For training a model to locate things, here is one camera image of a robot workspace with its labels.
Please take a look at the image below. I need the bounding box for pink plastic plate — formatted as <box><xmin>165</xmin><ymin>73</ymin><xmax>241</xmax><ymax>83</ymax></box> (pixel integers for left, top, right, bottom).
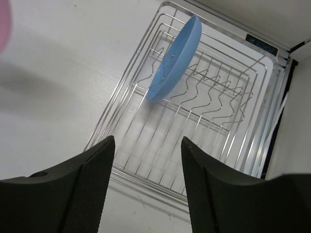
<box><xmin>0</xmin><ymin>0</ymin><xmax>12</xmax><ymax>52</ymax></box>

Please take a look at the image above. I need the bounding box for silver wire dish rack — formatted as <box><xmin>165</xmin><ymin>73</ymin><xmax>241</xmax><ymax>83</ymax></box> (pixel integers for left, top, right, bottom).
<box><xmin>86</xmin><ymin>0</ymin><xmax>278</xmax><ymax>213</ymax></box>

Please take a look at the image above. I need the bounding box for blue plastic plate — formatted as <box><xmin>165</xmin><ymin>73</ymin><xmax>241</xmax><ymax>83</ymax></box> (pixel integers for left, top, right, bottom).
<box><xmin>146</xmin><ymin>15</ymin><xmax>202</xmax><ymax>102</ymax></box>

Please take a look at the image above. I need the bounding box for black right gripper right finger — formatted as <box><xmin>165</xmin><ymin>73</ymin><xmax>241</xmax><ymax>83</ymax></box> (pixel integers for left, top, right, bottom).
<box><xmin>181</xmin><ymin>137</ymin><xmax>311</xmax><ymax>233</ymax></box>

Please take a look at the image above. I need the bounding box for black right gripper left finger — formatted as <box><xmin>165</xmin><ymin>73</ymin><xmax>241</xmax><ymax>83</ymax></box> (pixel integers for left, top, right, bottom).
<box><xmin>0</xmin><ymin>136</ymin><xmax>115</xmax><ymax>233</ymax></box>

